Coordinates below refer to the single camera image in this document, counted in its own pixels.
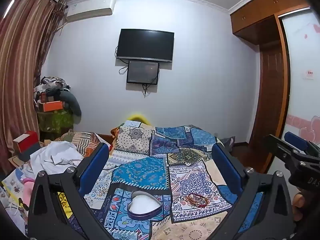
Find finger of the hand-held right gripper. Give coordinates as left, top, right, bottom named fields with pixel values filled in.
left=264, top=134, right=304, bottom=164
left=284, top=131, right=320, bottom=155

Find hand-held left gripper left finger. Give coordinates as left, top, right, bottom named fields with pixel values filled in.
left=27, top=142, right=113, bottom=240

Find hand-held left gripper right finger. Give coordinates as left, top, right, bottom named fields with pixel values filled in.
left=211, top=143, right=297, bottom=240

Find red bead bracelet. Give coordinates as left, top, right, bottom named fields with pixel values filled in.
left=183, top=193, right=210, bottom=208

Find heart-shaped tin box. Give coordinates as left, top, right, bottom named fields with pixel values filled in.
left=127, top=190, right=163, bottom=220

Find person's right hand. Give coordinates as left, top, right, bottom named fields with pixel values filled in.
left=292, top=192, right=308, bottom=222

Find dark grey cushion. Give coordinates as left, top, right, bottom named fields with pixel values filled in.
left=219, top=136, right=236, bottom=153

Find orange striped blanket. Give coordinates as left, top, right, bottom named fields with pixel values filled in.
left=53, top=129, right=111, bottom=158

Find white cloth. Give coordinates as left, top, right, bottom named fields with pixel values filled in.
left=29, top=140, right=85, bottom=178

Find yellow cloth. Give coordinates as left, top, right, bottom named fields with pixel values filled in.
left=57, top=191, right=73, bottom=221

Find blue patchwork blanket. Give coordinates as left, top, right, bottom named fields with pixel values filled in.
left=59, top=122, right=266, bottom=240

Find green patterned cloth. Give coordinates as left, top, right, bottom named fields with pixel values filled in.
left=37, top=109, right=75, bottom=133

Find yellow plush object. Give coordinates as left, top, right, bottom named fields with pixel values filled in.
left=126, top=112, right=151, bottom=126

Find wooden wardrobe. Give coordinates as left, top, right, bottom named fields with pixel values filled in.
left=229, top=0, right=320, bottom=175

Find grey bolster pillow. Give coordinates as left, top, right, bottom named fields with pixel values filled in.
left=58, top=90, right=83, bottom=117

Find pink soft item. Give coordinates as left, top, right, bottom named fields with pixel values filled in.
left=17, top=177, right=36, bottom=207

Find red and white box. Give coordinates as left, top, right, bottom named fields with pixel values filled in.
left=12, top=130, right=42, bottom=162

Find orange box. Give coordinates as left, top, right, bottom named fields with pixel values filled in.
left=42, top=100, right=63, bottom=112

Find cardboard box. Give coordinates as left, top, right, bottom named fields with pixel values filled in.
left=7, top=154, right=33, bottom=167

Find illustrated booklet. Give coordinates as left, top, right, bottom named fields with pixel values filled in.
left=1, top=168, right=33, bottom=207

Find white sliding door pink hearts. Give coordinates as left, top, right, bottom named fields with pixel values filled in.
left=278, top=9, right=320, bottom=152

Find pile of clothes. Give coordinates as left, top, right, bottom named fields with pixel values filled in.
left=33, top=76, right=72, bottom=103

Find small black monitor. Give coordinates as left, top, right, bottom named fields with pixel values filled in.
left=126, top=60, right=160, bottom=85

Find striped brown curtain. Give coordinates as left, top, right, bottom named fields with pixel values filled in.
left=0, top=0, right=67, bottom=172

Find white air conditioner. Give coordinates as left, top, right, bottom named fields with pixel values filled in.
left=65, top=0, right=115, bottom=23

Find black wall television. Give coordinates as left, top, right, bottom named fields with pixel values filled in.
left=116, top=28, right=175, bottom=63

